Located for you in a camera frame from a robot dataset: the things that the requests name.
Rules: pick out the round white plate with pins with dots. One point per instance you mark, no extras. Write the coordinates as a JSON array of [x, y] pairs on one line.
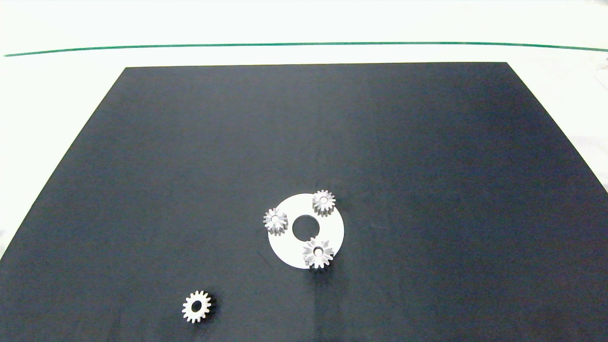
[[287, 249]]

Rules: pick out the dark rectangular mat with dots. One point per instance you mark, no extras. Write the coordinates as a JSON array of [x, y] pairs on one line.
[[427, 190]]

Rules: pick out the large steel gear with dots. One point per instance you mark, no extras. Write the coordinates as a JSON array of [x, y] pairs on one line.
[[311, 253]]

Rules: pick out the small steel gear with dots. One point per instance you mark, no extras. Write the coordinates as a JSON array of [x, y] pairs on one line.
[[188, 302], [270, 221], [327, 197]]

